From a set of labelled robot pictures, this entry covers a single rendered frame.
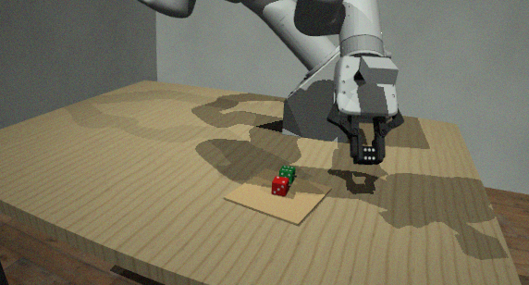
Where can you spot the dark green die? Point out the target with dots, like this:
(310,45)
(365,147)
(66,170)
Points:
(287,172)

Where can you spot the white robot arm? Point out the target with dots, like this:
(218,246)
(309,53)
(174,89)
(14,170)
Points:
(303,27)

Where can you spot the red die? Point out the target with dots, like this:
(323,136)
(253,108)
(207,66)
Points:
(280,186)

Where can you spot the black die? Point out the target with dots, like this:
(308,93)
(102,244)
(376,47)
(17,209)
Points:
(369,155)

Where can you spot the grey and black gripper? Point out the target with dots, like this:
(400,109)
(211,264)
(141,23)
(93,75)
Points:
(366,102)

